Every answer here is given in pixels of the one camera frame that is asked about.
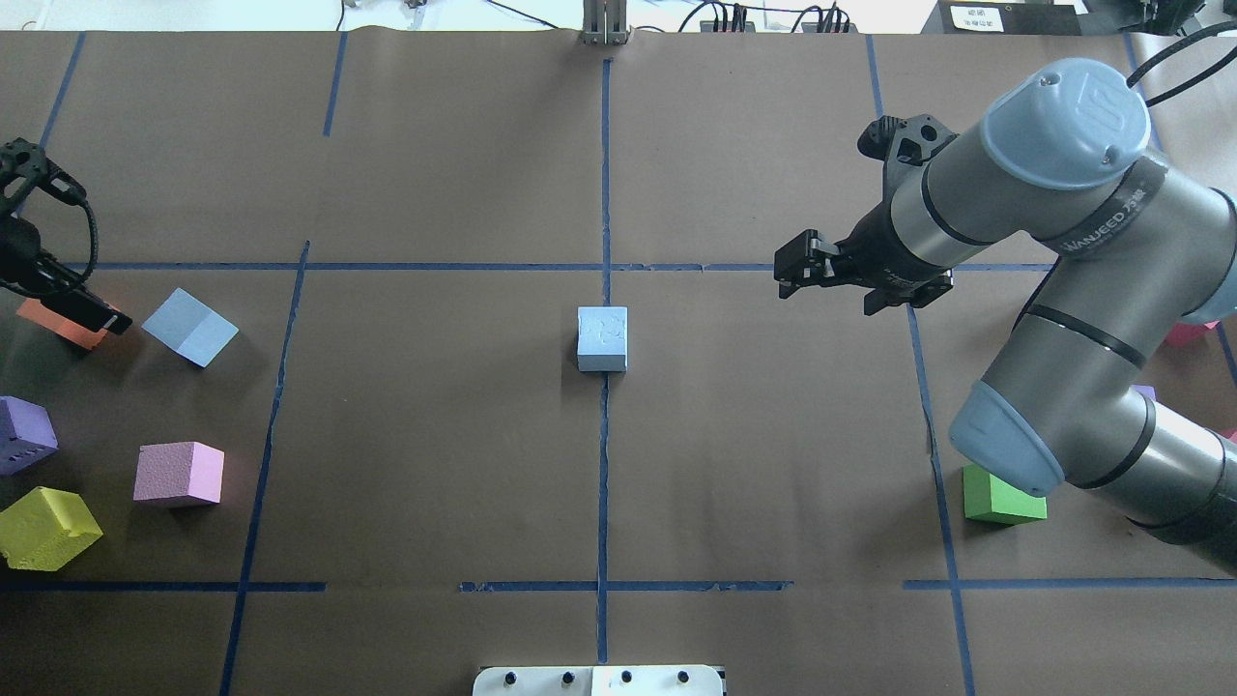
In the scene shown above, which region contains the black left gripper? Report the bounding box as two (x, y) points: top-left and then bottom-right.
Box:
(1, 216), (132, 335)

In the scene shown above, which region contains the yellow foam block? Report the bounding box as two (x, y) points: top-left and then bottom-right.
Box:
(1, 486), (104, 572)

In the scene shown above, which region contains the light blue foam block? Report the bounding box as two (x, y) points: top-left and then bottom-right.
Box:
(141, 289), (239, 368)
(576, 305), (628, 373)

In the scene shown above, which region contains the magenta foam block near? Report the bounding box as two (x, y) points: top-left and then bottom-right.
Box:
(1164, 321), (1220, 347)

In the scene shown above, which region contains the purple foam block left side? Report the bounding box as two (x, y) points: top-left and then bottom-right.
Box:
(1, 396), (59, 477)

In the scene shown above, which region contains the orange foam block left side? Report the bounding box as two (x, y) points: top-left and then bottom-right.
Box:
(16, 299), (109, 351)

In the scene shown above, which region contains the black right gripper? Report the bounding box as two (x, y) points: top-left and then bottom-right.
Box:
(773, 208), (955, 316)

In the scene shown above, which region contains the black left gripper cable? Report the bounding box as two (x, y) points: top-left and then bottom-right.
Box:
(40, 169), (100, 286)

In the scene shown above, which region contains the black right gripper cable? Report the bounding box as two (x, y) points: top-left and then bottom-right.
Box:
(1126, 19), (1237, 108)

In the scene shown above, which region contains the pink foam block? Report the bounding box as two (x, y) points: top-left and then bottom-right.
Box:
(132, 443), (225, 508)

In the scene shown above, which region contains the aluminium frame post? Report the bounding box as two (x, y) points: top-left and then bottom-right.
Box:
(580, 0), (630, 45)

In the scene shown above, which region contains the black box device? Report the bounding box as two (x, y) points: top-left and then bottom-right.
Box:
(920, 1), (1082, 36)

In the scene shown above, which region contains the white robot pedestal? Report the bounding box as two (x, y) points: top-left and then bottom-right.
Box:
(473, 664), (729, 695)

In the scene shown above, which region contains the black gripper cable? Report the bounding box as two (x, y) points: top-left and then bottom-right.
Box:
(1126, 19), (1237, 108)
(40, 169), (100, 286)

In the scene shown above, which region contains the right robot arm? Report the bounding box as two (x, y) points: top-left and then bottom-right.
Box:
(773, 57), (1236, 572)

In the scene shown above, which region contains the green foam block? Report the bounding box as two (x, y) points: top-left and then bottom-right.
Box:
(962, 464), (1049, 525)

